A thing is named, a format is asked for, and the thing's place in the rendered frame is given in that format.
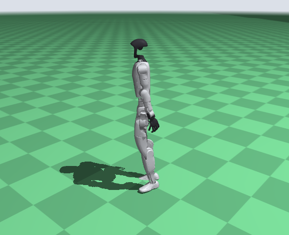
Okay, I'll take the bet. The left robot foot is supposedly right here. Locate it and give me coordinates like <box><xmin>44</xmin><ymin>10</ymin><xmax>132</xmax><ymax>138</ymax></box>
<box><xmin>139</xmin><ymin>180</ymin><xmax>159</xmax><ymax>192</ymax></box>

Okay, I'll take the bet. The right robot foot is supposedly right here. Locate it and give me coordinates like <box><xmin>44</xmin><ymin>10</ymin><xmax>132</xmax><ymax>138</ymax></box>
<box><xmin>139</xmin><ymin>173</ymin><xmax>159</xmax><ymax>180</ymax></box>

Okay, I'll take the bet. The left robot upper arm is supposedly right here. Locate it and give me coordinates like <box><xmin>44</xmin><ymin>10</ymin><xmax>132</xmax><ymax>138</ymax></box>
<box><xmin>137</xmin><ymin>64</ymin><xmax>149</xmax><ymax>97</ymax></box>

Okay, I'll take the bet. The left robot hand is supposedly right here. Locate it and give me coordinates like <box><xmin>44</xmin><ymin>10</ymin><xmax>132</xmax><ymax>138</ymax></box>
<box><xmin>147</xmin><ymin>113</ymin><xmax>159</xmax><ymax>133</ymax></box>

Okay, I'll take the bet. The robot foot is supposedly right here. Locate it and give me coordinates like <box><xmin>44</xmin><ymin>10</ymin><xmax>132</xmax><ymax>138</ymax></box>
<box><xmin>139</xmin><ymin>173</ymin><xmax>159</xmax><ymax>180</ymax></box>
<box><xmin>139</xmin><ymin>180</ymin><xmax>159</xmax><ymax>192</ymax></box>

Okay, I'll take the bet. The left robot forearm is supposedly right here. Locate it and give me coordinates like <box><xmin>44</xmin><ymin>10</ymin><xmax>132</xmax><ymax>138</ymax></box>
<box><xmin>141</xmin><ymin>90</ymin><xmax>155</xmax><ymax>117</ymax></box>

